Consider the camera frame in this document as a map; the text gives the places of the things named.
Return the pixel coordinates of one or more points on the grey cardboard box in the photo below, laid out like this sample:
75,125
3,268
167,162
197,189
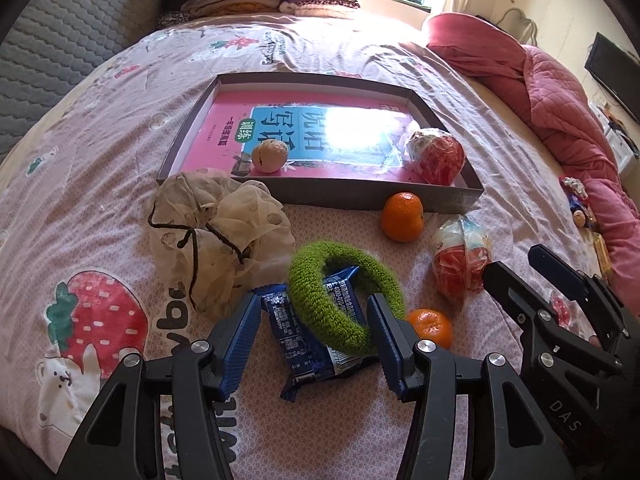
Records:
325,201

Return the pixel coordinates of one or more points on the red snack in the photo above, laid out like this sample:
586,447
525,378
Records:
457,267
440,157

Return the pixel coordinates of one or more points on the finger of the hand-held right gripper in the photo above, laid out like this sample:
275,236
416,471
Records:
555,267
505,285

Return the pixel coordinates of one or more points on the black monitor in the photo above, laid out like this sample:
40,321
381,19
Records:
612,75

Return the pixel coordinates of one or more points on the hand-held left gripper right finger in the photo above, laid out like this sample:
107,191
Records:
387,352

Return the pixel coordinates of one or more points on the yellow packet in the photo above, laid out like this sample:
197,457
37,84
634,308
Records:
602,255

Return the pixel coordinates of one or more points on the strawberry printed bed sheet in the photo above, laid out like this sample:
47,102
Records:
100,200

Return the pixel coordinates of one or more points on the large orange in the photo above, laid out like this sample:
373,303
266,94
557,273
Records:
401,217

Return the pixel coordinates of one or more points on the green knitted hair band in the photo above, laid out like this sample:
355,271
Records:
307,285

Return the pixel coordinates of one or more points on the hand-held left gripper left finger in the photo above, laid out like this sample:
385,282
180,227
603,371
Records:
240,347

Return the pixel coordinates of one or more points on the pink quilt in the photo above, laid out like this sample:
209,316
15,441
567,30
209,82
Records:
550,95

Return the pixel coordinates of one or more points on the walnut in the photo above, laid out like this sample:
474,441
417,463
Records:
270,156

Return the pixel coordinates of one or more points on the blue snack packet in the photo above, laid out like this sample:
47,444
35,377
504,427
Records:
290,342

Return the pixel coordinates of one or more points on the grey quilted headboard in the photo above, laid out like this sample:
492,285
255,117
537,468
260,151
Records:
65,45

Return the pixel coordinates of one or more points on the colourful snack packet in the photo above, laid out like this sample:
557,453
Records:
576,200

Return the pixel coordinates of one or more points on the small orange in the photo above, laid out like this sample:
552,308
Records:
432,329

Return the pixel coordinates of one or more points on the beige mesh scrunchie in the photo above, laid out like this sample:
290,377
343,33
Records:
225,222

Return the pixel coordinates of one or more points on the pink book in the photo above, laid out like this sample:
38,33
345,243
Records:
225,130

